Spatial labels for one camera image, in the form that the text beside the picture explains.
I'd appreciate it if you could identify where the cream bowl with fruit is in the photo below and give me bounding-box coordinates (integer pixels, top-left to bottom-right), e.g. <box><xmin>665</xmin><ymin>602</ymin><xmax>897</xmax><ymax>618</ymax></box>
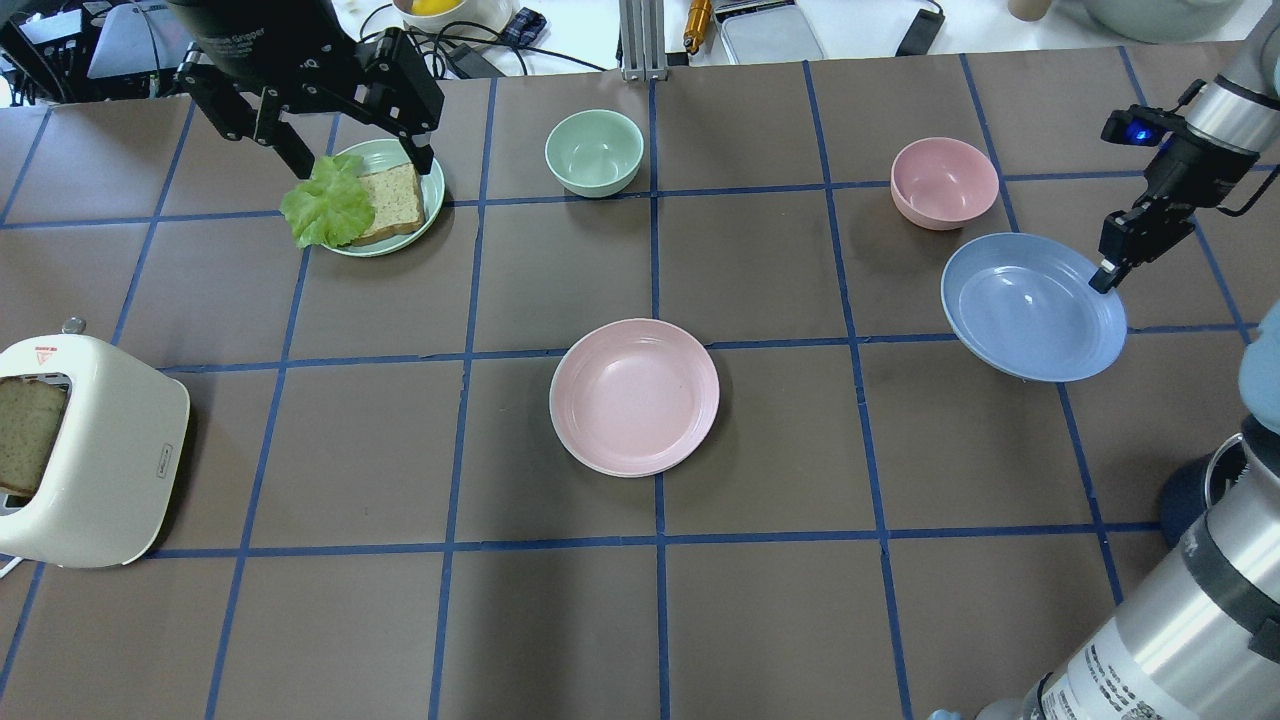
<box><xmin>392</xmin><ymin>1</ymin><xmax>517</xmax><ymax>37</ymax></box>

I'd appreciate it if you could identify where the green lettuce leaf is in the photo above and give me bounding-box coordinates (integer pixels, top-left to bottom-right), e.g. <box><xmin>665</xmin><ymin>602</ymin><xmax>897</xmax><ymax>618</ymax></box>
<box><xmin>279</xmin><ymin>154</ymin><xmax>375</xmax><ymax>249</ymax></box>

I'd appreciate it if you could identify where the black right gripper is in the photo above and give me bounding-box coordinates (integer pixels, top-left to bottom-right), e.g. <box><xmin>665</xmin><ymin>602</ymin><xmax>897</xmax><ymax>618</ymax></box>
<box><xmin>1089</xmin><ymin>132</ymin><xmax>1260</xmax><ymax>295</ymax></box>

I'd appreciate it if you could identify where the brown bread slice on plate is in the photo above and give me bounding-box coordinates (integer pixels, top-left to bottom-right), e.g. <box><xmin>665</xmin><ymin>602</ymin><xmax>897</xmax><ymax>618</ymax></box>
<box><xmin>352</xmin><ymin>161</ymin><xmax>425</xmax><ymax>247</ymax></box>

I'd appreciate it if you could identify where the pink bowl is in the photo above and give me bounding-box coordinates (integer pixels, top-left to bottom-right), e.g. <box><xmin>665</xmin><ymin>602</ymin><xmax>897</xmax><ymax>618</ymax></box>
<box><xmin>890</xmin><ymin>137</ymin><xmax>1000</xmax><ymax>231</ymax></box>

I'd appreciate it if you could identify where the green bowl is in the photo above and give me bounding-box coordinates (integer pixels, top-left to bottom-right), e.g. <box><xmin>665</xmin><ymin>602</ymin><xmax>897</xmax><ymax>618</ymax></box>
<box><xmin>544</xmin><ymin>109</ymin><xmax>646</xmax><ymax>199</ymax></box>

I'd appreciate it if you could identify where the black power adapter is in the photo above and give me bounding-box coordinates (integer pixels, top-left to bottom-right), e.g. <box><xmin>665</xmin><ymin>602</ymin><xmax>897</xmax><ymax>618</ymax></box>
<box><xmin>895</xmin><ymin>9</ymin><xmax>946</xmax><ymax>56</ymax></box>

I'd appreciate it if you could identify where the white toaster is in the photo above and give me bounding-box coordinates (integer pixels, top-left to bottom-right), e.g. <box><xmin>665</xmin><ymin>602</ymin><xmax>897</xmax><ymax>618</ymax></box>
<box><xmin>1</xmin><ymin>334</ymin><xmax>191</xmax><ymax>568</ymax></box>

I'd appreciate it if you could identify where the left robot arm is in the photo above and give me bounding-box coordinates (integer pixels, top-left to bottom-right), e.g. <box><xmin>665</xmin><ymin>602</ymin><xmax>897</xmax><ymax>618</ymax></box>
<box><xmin>168</xmin><ymin>1</ymin><xmax>445</xmax><ymax>181</ymax></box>

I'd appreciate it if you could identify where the aluminium frame post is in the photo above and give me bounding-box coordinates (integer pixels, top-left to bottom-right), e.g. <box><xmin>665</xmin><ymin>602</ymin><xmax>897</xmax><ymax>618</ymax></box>
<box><xmin>618</xmin><ymin>0</ymin><xmax>669</xmax><ymax>82</ymax></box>

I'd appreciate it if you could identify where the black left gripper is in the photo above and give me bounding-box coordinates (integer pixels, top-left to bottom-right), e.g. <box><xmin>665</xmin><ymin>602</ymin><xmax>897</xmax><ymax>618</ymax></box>
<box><xmin>175</xmin><ymin>28</ymin><xmax>445</xmax><ymax>181</ymax></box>

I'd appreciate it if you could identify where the toast slice in toaster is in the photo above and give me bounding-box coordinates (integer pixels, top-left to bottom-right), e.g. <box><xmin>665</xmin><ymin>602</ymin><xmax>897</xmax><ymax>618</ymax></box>
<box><xmin>1</xmin><ymin>377</ymin><xmax>68</xmax><ymax>497</ymax></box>

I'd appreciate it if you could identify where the pink plate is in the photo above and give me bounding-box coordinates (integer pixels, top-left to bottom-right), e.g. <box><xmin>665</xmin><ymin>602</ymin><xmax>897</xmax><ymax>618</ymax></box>
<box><xmin>548</xmin><ymin>318</ymin><xmax>721</xmax><ymax>478</ymax></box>

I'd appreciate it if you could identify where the blue plate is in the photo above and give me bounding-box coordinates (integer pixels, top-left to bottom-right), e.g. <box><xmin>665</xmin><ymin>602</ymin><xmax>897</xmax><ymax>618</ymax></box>
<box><xmin>940</xmin><ymin>232</ymin><xmax>1128</xmax><ymax>383</ymax></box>

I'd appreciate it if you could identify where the navy blue saucepan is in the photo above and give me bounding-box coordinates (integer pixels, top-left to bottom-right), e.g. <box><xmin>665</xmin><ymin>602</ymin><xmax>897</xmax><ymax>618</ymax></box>
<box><xmin>1158</xmin><ymin>433</ymin><xmax>1248</xmax><ymax>550</ymax></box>

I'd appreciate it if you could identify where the green plate with food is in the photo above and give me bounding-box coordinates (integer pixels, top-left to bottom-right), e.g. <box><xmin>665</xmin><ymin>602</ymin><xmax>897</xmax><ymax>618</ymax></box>
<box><xmin>330</xmin><ymin>138</ymin><xmax>445</xmax><ymax>258</ymax></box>

